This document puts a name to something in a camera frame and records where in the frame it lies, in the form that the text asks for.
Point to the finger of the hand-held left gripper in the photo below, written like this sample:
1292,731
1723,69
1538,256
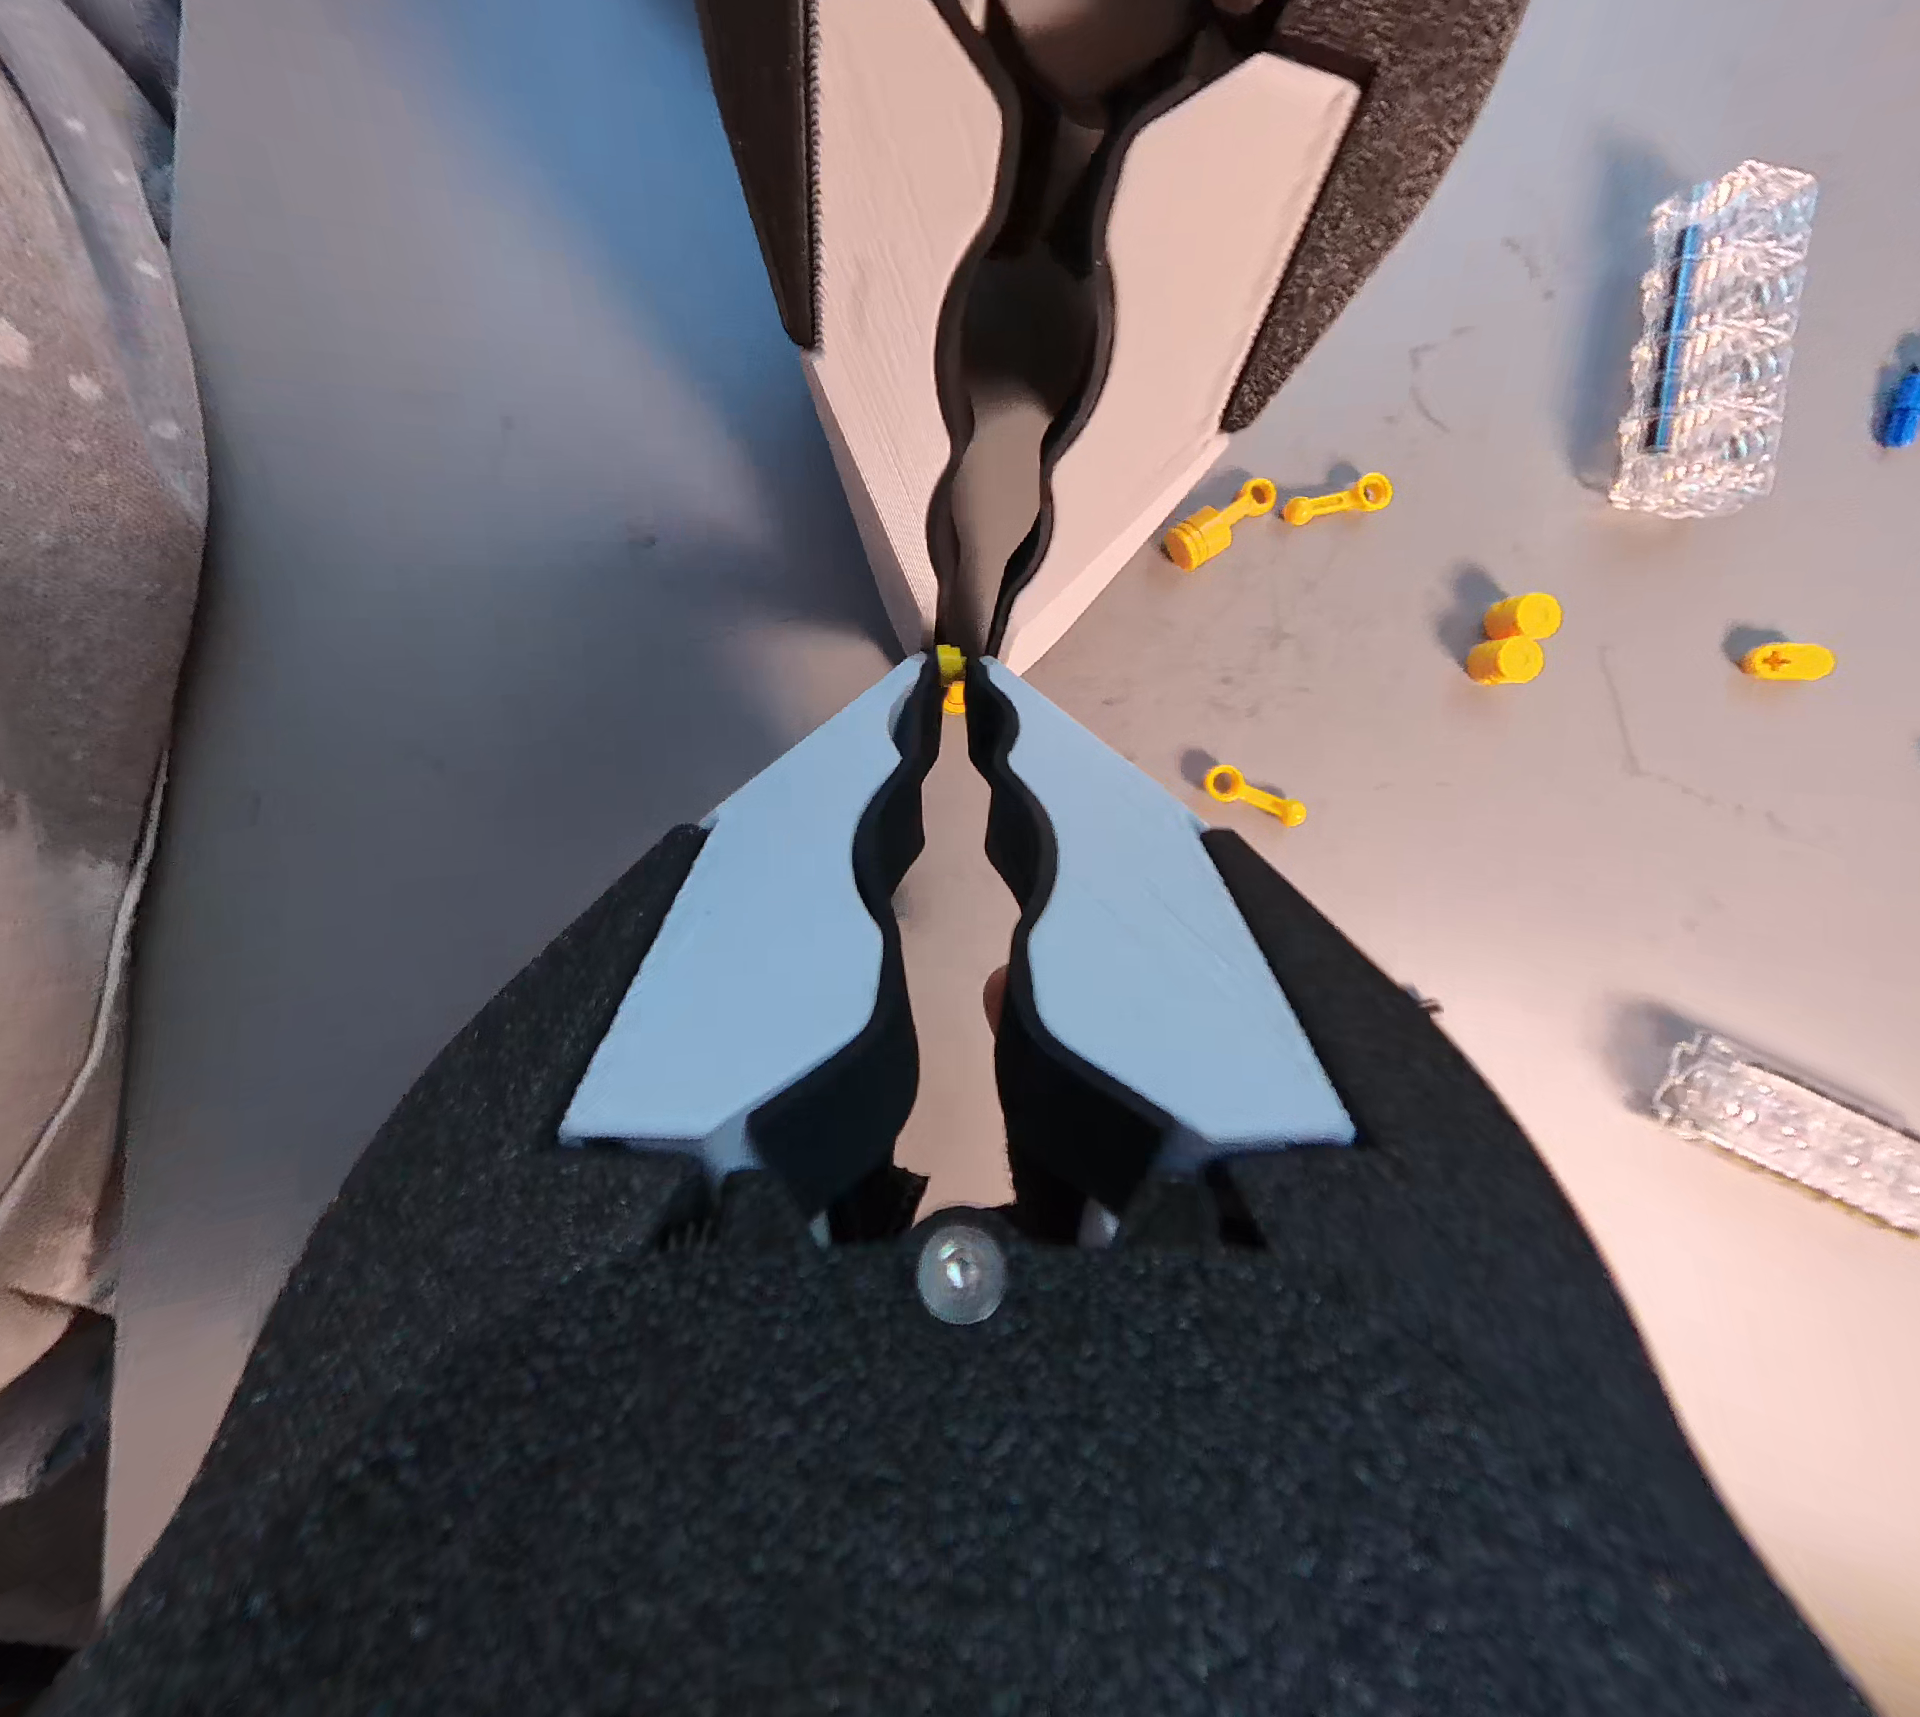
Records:
1200,276
885,217

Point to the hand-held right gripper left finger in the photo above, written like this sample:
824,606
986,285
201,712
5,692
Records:
721,998

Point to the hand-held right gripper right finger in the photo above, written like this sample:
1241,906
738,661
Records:
1171,998

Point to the yellow connecting rod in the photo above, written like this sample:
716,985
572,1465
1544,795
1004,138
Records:
1245,503
1257,798
951,666
1334,501

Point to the small yellow building part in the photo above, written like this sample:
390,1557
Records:
1192,542

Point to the grey desk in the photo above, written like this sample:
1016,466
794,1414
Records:
481,473

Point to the clear plastic building piece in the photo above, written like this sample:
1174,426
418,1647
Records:
1710,353
1801,1133

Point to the pile of small building parts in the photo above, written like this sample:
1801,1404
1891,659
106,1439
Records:
1898,412

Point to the yellow piston with cross mark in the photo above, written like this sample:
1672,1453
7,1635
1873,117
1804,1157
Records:
1788,661

